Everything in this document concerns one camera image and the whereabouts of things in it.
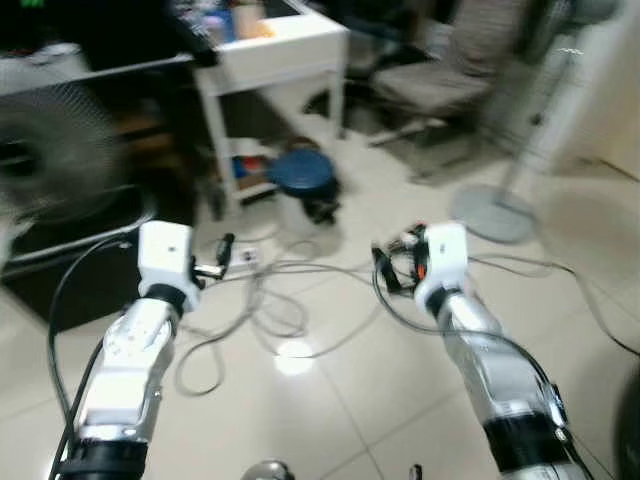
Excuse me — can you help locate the dark desk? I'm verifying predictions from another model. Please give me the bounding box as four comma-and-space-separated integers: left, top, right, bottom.
0, 0, 216, 231

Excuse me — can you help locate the white side table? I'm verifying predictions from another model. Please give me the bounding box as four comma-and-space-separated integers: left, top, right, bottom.
172, 0, 350, 216

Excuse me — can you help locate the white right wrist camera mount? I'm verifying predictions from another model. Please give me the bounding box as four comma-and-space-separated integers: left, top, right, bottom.
413, 222, 470, 301

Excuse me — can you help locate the round blue stool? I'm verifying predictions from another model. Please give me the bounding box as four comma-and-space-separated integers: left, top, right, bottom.
267, 148, 342, 225

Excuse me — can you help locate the grey fabric chair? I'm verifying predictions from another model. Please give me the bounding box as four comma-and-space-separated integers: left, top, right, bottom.
368, 0, 536, 183

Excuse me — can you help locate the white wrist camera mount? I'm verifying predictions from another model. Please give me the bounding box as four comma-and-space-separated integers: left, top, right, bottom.
413, 222, 470, 301
136, 221, 203, 297

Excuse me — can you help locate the blue box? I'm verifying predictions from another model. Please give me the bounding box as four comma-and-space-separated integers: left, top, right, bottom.
204, 8, 241, 47

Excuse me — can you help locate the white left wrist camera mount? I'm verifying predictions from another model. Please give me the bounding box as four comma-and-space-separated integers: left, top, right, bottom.
136, 221, 203, 297

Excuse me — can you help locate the grey pedestal fan stand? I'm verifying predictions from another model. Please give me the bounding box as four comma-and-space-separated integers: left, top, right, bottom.
449, 0, 621, 245

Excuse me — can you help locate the silver left robot leg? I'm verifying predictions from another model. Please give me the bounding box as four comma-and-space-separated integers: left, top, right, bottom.
240, 459, 297, 480

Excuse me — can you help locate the white power strip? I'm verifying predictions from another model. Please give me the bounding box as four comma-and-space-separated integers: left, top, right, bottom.
224, 245, 264, 273

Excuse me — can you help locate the round wire-grille fan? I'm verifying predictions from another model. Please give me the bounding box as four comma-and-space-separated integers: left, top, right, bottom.
0, 100, 129, 229

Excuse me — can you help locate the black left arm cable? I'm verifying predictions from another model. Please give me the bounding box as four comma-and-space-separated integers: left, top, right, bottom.
47, 234, 141, 480

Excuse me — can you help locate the grey floor cable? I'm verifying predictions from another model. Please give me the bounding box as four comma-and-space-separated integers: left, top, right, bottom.
175, 240, 640, 397

